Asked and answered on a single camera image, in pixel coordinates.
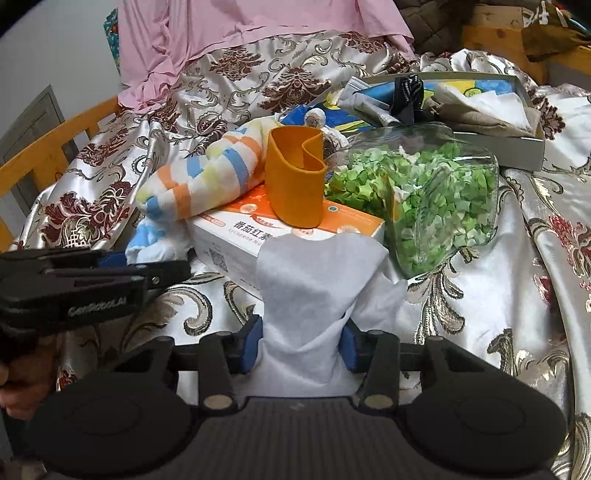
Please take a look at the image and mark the pink hanging sheet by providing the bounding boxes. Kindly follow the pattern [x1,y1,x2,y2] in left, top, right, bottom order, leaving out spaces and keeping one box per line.
[115,0,416,112]

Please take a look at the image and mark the wooden bed rail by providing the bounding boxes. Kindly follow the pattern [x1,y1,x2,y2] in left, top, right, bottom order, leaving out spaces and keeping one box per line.
[0,95,122,252]

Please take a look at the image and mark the burlap drawstring bag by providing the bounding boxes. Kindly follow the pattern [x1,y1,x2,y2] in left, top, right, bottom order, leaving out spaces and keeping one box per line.
[425,83,542,138]

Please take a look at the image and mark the blue wall poster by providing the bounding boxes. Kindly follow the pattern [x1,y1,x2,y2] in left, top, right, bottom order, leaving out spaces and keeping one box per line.
[104,8,122,75]

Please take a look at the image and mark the black strap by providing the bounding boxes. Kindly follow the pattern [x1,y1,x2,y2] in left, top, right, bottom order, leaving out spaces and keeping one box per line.
[390,74,426,125]

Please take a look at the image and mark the brown quilted jacket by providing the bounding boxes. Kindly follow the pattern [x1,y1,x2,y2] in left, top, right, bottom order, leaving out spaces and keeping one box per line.
[397,0,472,54]

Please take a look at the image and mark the striped towel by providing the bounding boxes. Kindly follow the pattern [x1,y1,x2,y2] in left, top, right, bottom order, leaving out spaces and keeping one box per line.
[127,117,273,265]

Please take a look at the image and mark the white and orange carton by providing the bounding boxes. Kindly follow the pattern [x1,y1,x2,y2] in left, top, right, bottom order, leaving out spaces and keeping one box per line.
[189,182,386,298]

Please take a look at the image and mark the jar of green paper stars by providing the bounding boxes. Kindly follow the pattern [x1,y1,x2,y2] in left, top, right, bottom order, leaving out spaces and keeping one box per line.
[323,124,500,280]

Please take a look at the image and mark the olive brown cloth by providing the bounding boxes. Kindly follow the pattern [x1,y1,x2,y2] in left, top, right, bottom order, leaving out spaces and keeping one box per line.
[522,0,591,61]

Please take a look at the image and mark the grey blue cloth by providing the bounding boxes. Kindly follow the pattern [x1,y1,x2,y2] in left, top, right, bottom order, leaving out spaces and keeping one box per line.
[339,76,402,126]

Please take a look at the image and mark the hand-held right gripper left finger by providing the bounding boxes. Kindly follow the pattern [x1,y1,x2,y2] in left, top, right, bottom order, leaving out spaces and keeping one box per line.
[115,315,264,411]

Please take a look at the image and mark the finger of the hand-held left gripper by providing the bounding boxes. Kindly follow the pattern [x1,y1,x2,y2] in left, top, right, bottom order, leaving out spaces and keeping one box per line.
[0,248,128,278]
[44,260,193,294]

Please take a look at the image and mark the person's left hand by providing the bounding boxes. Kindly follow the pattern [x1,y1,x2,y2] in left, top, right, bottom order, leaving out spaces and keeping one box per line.
[0,342,59,421]

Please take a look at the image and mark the white cloth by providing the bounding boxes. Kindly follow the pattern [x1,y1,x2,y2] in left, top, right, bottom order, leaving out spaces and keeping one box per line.
[254,233,407,398]
[457,90,533,132]

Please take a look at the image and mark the floral satin bedspread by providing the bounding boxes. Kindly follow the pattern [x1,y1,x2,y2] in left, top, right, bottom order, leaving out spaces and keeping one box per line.
[9,30,591,480]

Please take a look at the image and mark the orange silicone cup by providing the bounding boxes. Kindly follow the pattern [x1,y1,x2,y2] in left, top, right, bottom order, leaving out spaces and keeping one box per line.
[264,126,328,228]

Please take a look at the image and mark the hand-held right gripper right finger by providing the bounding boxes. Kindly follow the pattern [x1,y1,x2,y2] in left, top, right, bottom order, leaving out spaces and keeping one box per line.
[342,318,481,411]

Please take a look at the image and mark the grey box with cartoon painting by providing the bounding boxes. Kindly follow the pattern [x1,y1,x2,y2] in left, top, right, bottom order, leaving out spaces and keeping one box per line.
[295,71,548,171]

